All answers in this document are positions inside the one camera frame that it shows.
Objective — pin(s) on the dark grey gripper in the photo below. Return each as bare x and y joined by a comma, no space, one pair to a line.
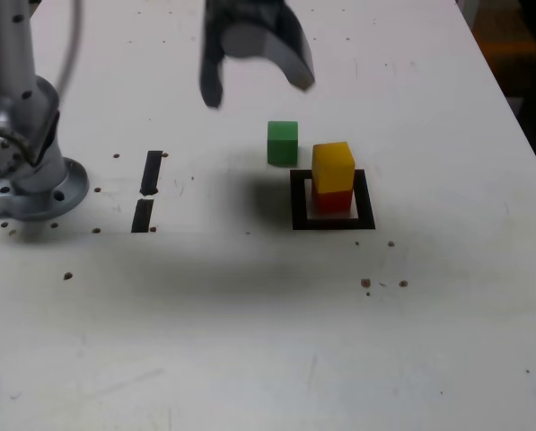
249,11

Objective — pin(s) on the green cube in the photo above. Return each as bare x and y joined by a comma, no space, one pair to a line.
282,146

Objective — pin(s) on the yellow cube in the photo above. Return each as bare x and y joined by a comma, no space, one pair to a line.
333,168

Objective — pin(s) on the red cube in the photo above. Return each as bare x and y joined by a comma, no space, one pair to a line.
332,202

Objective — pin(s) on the black tape square outline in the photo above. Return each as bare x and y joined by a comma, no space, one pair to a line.
339,224

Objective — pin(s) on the black tape strip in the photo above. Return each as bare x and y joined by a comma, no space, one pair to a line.
150,175

